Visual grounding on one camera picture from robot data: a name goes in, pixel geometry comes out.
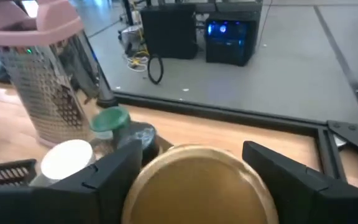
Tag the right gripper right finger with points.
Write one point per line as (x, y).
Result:
(291, 193)

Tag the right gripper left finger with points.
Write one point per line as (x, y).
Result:
(101, 193)

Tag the white round cap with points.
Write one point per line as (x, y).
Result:
(67, 158)

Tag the black round disc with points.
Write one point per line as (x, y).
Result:
(141, 133)

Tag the green lid oregano jar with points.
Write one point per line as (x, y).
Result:
(109, 119)

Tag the tan lid jar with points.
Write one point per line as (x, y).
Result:
(197, 186)

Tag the black mesh basket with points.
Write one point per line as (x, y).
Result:
(5, 174)

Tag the pink metal box grater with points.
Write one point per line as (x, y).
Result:
(42, 93)

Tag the yellow plug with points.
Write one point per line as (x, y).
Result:
(135, 59)

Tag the black computer with lights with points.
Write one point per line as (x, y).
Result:
(232, 49)

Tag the white box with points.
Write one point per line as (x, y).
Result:
(132, 34)

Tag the black equipment case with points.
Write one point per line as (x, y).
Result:
(169, 31)

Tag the black aluminium rig frame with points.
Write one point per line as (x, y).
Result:
(228, 112)

